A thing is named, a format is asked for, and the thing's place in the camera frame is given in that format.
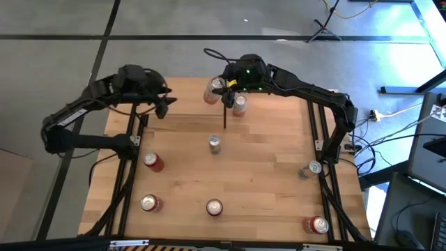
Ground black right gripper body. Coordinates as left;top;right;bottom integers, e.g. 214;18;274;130
218;53;269;94

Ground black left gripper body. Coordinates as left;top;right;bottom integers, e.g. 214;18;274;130
117;63;173;105

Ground orange white beverage can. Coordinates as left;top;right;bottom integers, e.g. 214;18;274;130
232;93;249;118

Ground blue silver Red Bull can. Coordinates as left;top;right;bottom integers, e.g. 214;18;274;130
208;135;223;155

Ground red Coca-Cola Zero can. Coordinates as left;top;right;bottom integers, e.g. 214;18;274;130
205;198;224;218
142;151;165;173

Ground red Fanta can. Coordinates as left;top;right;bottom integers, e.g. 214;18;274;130
139;193;164;213

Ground pink orange beverage can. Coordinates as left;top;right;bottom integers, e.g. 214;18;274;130
203;75;226;105

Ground blue silver beverage can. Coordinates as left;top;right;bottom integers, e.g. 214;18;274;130
298;160;323;180

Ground orange red beverage can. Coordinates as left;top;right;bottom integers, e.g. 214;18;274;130
301;215;330;235

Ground black tripod stand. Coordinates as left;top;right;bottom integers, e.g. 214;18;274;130
305;0;343;44

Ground silver metal plate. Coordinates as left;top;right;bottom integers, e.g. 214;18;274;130
302;243;344;251
109;238;150;248

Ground yellow black hazard tape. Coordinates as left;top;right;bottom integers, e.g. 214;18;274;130
120;245;198;251

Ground black desk foot bar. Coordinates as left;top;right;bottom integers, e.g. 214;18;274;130
379;68;446;96
357;160;410;191

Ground black table front bar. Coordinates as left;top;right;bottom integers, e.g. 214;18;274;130
0;236;446;251

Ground brown board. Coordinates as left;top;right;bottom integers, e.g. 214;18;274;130
0;148;36;241

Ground grey desk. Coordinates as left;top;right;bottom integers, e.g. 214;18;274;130
406;91;446;193
374;172;446;251

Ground fiducial marker sheet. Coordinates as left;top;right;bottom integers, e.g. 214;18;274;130
429;103;446;123

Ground black computer mouse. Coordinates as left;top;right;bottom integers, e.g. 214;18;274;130
396;229;416;249

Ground black keyboard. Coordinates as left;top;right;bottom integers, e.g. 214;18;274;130
429;211;446;251

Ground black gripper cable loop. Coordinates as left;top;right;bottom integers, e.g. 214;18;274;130
203;47;241;67

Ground black cable bundle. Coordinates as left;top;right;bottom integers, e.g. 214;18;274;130
320;174;372;243
82;153;139;238

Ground yellow cable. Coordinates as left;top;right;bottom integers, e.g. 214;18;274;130
322;0;380;20

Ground black floor cables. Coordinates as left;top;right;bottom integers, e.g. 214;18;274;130
344;116;446;177

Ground white cable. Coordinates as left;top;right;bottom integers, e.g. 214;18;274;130
379;102;435;119

